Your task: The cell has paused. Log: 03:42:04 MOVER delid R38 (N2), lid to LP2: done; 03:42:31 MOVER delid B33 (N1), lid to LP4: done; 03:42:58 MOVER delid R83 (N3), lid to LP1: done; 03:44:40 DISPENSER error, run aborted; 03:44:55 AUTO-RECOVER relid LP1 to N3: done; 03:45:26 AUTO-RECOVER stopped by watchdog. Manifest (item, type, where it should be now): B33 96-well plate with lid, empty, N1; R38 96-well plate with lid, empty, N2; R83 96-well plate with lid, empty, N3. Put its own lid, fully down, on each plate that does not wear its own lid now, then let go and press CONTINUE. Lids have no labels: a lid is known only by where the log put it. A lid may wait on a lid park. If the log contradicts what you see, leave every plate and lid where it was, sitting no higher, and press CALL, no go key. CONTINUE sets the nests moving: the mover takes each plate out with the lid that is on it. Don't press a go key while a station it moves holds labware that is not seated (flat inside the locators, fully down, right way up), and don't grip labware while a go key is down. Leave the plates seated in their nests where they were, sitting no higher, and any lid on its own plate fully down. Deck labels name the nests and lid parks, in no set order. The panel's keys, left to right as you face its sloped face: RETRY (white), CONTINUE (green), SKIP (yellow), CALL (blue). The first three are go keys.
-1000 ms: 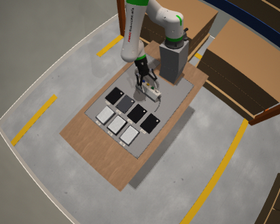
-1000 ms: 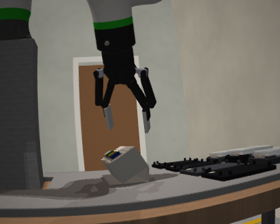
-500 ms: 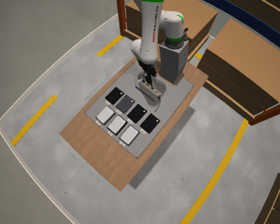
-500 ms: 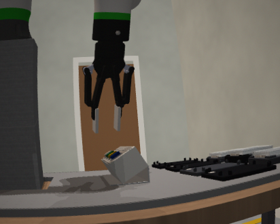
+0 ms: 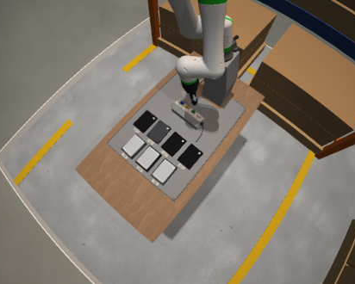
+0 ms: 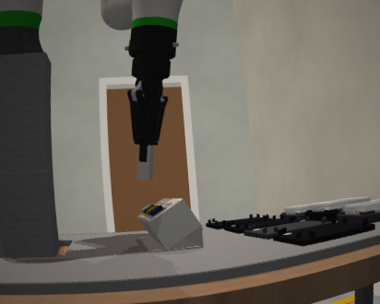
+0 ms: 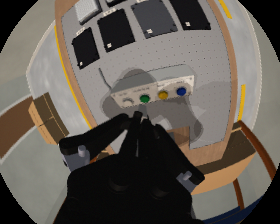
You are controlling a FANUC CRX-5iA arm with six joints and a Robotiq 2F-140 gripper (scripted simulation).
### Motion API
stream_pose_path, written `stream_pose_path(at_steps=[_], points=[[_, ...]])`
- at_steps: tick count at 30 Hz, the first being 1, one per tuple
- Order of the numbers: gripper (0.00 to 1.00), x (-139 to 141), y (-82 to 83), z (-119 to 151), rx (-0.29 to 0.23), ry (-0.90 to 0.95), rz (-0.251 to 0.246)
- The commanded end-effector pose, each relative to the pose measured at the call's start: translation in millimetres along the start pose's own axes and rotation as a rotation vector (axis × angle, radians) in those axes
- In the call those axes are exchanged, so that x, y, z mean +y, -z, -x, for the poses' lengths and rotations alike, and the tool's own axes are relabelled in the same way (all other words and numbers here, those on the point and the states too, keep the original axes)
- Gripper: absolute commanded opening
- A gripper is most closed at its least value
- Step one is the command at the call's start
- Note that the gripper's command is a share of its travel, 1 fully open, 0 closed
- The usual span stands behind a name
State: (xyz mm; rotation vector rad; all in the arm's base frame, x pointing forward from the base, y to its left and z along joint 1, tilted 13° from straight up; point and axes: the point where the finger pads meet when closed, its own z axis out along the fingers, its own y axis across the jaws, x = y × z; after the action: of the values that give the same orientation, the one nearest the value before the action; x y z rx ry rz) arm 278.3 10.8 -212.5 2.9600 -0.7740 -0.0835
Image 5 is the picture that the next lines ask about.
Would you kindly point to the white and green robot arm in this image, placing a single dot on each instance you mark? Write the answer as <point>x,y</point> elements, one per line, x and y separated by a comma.
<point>217,39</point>

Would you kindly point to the grey control panel with coloured keys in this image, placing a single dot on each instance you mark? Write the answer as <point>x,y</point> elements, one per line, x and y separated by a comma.
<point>187,114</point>

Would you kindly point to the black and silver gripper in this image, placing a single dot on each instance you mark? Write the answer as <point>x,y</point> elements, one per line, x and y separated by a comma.
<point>192,97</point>

